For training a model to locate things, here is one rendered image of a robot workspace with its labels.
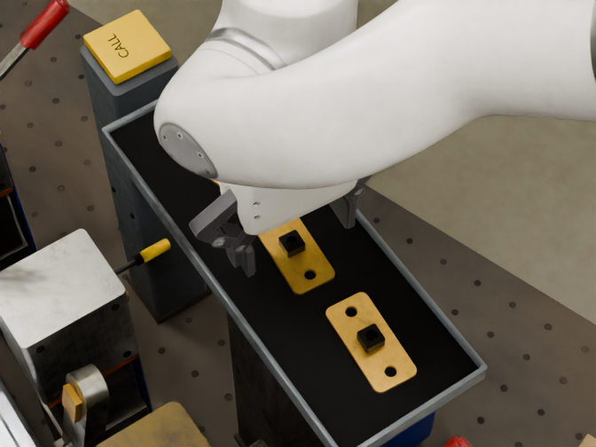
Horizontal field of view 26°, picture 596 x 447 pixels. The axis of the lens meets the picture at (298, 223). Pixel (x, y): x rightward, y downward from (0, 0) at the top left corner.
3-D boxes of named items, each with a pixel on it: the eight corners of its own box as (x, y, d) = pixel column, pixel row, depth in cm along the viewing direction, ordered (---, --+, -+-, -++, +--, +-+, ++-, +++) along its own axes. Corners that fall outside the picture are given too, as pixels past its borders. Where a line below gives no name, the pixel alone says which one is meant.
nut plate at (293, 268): (247, 220, 108) (247, 212, 107) (287, 201, 109) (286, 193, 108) (296, 297, 104) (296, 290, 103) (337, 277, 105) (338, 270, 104)
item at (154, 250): (56, 301, 123) (54, 296, 122) (166, 241, 126) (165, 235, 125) (62, 311, 122) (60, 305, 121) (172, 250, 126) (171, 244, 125)
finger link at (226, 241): (234, 200, 99) (238, 245, 105) (197, 217, 98) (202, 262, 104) (254, 231, 98) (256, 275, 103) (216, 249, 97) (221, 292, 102)
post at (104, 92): (126, 279, 158) (73, 47, 120) (179, 249, 160) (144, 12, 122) (158, 325, 154) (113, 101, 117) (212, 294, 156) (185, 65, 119)
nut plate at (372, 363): (323, 311, 103) (323, 304, 102) (364, 291, 104) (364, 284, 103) (377, 396, 99) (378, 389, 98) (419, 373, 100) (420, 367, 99)
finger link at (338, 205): (364, 140, 102) (360, 187, 108) (329, 156, 101) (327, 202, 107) (385, 169, 101) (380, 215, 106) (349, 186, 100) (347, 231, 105)
